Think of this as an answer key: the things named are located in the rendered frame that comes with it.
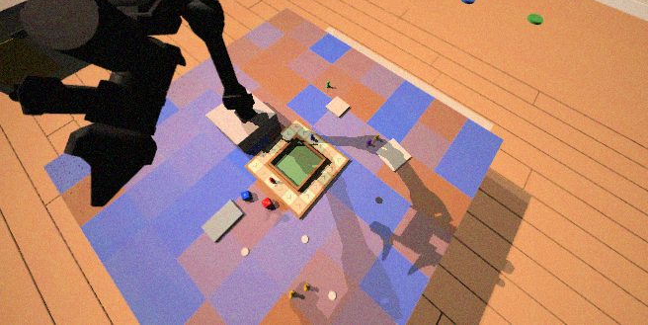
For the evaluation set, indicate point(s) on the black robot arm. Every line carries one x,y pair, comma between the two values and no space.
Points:
114,35

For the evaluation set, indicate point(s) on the red die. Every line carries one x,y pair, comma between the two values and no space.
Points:
266,202

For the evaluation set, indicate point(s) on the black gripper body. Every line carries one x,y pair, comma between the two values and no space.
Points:
124,134

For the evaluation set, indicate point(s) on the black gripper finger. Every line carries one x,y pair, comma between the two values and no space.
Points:
108,178

